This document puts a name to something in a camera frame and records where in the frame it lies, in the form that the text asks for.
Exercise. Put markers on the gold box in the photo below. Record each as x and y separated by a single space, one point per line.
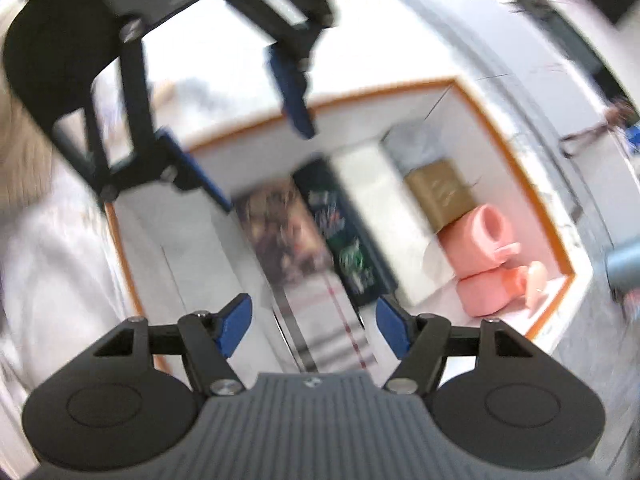
442 195

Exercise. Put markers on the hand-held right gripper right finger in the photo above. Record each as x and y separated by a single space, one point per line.
392 327

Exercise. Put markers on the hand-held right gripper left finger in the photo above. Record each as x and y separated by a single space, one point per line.
235 325

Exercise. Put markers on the pink pump bottle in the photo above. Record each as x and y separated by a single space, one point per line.
485 292

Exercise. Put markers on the grey cloth pouch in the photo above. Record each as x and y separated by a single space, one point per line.
417 145

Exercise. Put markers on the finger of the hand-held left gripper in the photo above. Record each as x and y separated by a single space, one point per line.
205 180
292 90

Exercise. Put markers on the pink squat dispenser bottle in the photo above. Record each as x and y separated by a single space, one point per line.
470 250

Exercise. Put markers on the brown cover book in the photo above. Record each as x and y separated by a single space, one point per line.
280 235

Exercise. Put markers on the white striped flat box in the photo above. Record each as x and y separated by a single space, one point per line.
325 325

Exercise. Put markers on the white rectangular box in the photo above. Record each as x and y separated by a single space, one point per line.
380 220

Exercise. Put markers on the dark blue printed packet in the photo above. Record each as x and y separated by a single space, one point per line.
345 240

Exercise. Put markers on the grey blue cylinder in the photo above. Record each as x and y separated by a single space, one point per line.
625 265

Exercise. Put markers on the white storage box orange rim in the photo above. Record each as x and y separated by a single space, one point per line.
500 160

